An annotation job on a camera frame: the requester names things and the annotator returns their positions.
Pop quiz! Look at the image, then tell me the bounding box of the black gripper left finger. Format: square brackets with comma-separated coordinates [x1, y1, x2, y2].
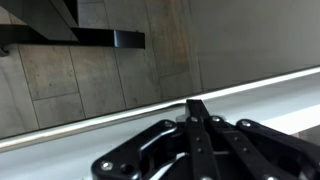
[90, 98, 214, 180]

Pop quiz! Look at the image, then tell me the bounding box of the black metal stand base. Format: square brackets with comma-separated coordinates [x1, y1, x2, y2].
[0, 0, 146, 58]

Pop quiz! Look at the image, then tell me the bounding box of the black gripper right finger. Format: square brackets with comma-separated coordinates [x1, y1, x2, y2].
[199, 99, 320, 180]

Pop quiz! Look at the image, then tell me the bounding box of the white drawer with chrome handle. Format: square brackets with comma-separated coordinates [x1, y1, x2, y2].
[0, 65, 320, 180]

